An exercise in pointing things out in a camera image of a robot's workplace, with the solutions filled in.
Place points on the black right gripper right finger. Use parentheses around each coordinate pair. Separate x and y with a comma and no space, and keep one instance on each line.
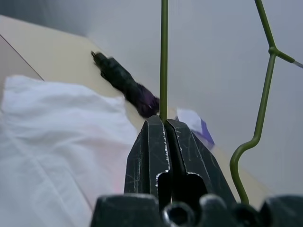
(193,158)

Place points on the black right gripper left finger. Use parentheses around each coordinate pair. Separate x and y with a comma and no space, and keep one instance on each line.
(144,160)

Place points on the white shorts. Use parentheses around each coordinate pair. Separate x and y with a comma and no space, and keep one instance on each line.
(52,142)

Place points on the white and purple packet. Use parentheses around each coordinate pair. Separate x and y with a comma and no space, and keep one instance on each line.
(196,123)

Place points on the black and purple bundle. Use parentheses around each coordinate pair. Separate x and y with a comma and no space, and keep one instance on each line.
(123,80)

